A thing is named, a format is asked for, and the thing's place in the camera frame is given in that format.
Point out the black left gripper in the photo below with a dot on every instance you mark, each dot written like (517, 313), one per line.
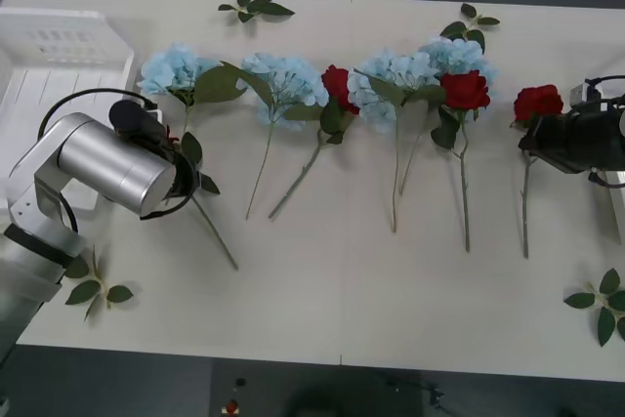
(129, 116)

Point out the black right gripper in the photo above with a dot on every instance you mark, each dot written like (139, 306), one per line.
(556, 141)

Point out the pale blue artificial flower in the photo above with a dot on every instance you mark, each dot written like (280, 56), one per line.
(168, 70)
(288, 80)
(454, 58)
(381, 70)

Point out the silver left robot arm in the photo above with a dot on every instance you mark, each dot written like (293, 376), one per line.
(112, 168)

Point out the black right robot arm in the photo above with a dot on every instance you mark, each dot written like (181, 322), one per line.
(605, 138)

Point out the shallow white plastic box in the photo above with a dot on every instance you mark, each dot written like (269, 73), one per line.
(58, 46)
(614, 202)

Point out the loose green leaf twig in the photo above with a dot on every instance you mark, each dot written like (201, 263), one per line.
(263, 7)
(581, 300)
(456, 29)
(80, 292)

